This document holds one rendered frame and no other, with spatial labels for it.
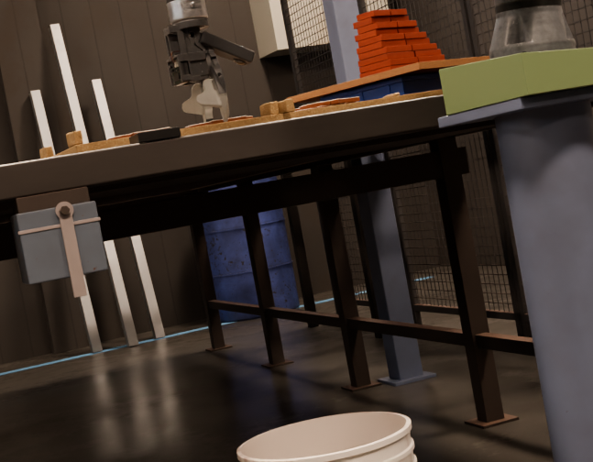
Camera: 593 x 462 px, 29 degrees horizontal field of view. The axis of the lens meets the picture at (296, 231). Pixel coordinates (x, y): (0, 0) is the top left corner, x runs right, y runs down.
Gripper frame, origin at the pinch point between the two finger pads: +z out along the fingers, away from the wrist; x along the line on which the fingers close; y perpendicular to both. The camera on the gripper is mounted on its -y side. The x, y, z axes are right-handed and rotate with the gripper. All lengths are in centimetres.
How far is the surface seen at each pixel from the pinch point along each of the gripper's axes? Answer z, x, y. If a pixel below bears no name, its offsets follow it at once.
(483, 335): 68, -73, -94
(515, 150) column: 16, 45, -36
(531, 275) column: 39, 43, -36
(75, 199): 10.3, 20.0, 35.6
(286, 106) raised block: -0.2, 8.3, -11.1
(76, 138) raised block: -0.6, 8.2, 30.6
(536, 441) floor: 95, -49, -90
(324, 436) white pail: 61, 22, 0
